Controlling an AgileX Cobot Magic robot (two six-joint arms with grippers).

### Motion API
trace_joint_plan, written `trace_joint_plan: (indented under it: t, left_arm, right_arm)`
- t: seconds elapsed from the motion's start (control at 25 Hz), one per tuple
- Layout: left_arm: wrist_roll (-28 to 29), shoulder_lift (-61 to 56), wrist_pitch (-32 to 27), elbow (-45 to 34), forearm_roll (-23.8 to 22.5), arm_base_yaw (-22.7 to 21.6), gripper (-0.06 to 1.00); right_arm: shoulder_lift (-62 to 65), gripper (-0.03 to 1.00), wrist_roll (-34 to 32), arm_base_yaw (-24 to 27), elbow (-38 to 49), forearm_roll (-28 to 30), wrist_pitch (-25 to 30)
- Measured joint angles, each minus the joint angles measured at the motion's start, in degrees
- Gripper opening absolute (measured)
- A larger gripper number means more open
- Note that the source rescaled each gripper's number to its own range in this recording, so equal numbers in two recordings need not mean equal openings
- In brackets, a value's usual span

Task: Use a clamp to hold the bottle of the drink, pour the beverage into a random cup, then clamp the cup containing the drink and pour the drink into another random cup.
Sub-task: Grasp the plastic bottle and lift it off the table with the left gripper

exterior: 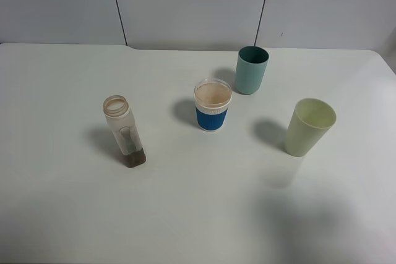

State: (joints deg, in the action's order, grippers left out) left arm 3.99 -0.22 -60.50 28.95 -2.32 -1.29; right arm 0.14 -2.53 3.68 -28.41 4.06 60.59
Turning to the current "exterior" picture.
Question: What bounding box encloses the pale green plastic cup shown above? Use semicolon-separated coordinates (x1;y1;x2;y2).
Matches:
284;98;337;157

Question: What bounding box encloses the clear plastic drink bottle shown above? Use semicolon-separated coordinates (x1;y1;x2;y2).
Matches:
103;95;146;168

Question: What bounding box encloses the blue sleeved paper cup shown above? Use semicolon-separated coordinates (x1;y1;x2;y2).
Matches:
193;79;233;132

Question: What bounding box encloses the teal plastic cup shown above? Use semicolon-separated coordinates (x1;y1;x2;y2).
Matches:
234;46;269;95

